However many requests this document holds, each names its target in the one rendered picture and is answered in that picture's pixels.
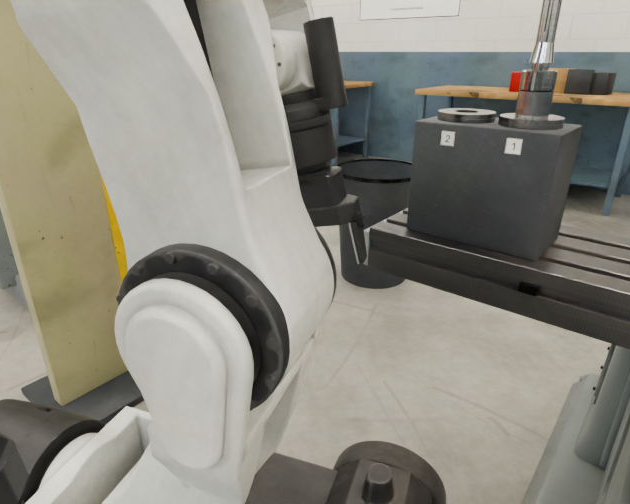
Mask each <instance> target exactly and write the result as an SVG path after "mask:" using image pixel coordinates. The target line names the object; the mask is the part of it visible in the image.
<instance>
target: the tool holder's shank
mask: <svg viewBox="0 0 630 504"><path fill-rule="evenodd" d="M561 5H562V0H543V2H542V8H541V14H540V19H539V25H538V31H537V37H536V43H535V46H534V49H533V52H532V55H531V58H530V61H529V63H532V68H531V70H549V66H550V63H554V42H555V37H556V31H557V26H558V21H559V16H560V10H561Z"/></svg>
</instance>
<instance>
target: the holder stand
mask: <svg viewBox="0 0 630 504"><path fill-rule="evenodd" d="M564 120H565V118H564V117H561V116H556V115H549V117H548V118H542V119H534V118H521V117H516V116H515V113H505V114H500V115H499V118H496V112H495V111H491V110H484V109H471V108H448V109H440V110H438V116H435V117H431V118H426V119H421V120H417V121H416V122H415V132H414V144H413V156H412V168H411V180H410V192H409V204H408V215H407V229H410V230H414V231H417V232H421V233H425V234H429V235H433V236H437V237H441V238H445V239H449V240H453V241H457V242H460V243H464V244H468V245H472V246H476V247H480V248H484V249H488V250H492V251H496V252H499V253H503V254H507V255H511V256H515V257H519V258H523V259H527V260H531V261H537V260H538V258H539V257H540V256H541V255H542V254H543V253H544V252H545V251H546V250H547V249H548V248H549V247H550V246H551V245H552V244H553V243H554V242H555V241H556V240H557V238H558V234H559V230H560V226H561V221H562V217H563V212H564V208H565V203H566V199H567V195H568V190H569V186H570V181H571V177H572V172H573V168H574V164H575V159H576V155H577V150H578V146H579V141H580V137H581V133H582V125H576V124H565V123H564Z"/></svg>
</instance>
